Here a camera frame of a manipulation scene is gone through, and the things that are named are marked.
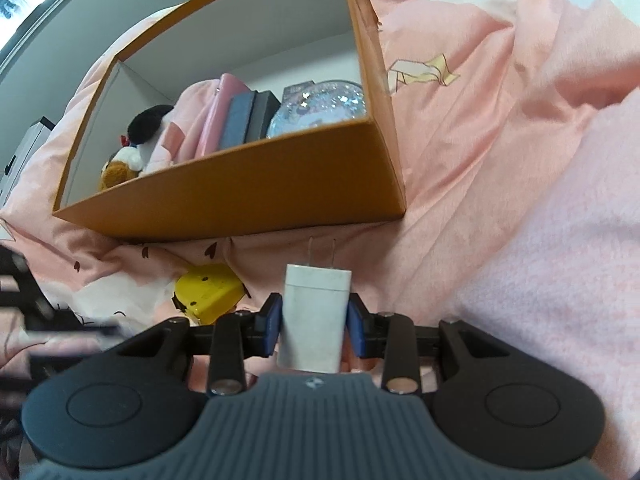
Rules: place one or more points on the small gold-printed gift box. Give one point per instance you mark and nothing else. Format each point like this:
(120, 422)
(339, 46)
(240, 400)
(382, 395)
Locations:
(235, 120)

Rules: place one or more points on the yellow plastic toy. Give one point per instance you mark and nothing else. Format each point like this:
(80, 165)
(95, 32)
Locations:
(207, 292)

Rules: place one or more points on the white plug charger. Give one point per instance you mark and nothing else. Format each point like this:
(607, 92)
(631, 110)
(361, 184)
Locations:
(312, 320)

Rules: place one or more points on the brown white dog plush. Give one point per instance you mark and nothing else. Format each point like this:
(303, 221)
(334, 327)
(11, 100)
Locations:
(145, 152)

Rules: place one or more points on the pink fabric pouch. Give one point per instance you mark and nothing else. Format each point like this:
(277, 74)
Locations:
(185, 125)

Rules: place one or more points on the white bedside cabinet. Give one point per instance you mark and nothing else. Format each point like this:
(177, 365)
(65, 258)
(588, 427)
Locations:
(25, 152)

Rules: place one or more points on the orange cardboard box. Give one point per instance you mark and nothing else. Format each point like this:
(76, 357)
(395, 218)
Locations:
(250, 185)

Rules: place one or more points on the pink rectangular case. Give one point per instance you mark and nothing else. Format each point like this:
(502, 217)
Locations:
(220, 110)

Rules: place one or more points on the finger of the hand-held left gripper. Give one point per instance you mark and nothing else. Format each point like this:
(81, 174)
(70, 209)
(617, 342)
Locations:
(75, 331)
(60, 357)

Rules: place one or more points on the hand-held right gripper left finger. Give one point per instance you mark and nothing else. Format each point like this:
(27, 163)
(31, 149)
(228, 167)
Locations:
(268, 327)

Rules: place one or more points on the pink fleece cloth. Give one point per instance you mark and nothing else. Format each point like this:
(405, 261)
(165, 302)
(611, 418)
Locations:
(560, 285)

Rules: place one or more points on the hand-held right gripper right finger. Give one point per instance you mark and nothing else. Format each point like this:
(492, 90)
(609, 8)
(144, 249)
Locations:
(357, 327)

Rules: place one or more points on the round glitter compact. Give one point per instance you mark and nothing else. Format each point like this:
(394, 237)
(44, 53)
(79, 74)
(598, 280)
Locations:
(325, 107)

